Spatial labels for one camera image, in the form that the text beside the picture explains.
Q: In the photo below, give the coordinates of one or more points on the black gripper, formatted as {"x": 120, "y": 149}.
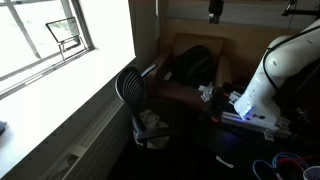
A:
{"x": 216, "y": 6}

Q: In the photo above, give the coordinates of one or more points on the light grey clothing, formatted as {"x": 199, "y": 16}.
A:
{"x": 150, "y": 118}

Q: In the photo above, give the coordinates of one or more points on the aluminium rail robot base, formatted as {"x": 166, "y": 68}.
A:
{"x": 253, "y": 125}

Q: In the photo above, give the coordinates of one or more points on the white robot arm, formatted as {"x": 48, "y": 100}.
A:
{"x": 283, "y": 63}

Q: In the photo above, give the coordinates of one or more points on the black office chair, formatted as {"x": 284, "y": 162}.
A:
{"x": 130, "y": 87}

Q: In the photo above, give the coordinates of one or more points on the black backpack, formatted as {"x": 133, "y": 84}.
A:
{"x": 195, "y": 66}

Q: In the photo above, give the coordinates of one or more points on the crumpled white paper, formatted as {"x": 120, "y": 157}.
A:
{"x": 206, "y": 91}

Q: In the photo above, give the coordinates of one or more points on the black box with red tab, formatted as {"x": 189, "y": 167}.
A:
{"x": 220, "y": 100}

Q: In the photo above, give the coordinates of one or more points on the white strip on floor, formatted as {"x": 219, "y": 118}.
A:
{"x": 225, "y": 162}

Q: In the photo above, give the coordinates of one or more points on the white cup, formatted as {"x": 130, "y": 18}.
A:
{"x": 312, "y": 173}

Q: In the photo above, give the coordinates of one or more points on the printed paper sheet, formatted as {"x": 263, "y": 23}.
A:
{"x": 65, "y": 165}

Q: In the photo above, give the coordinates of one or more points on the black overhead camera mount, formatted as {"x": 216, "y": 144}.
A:
{"x": 300, "y": 12}

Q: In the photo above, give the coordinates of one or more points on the window frame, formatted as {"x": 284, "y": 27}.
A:
{"x": 80, "y": 26}

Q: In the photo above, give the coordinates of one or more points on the wall heater cover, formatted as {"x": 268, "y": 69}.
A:
{"x": 106, "y": 143}

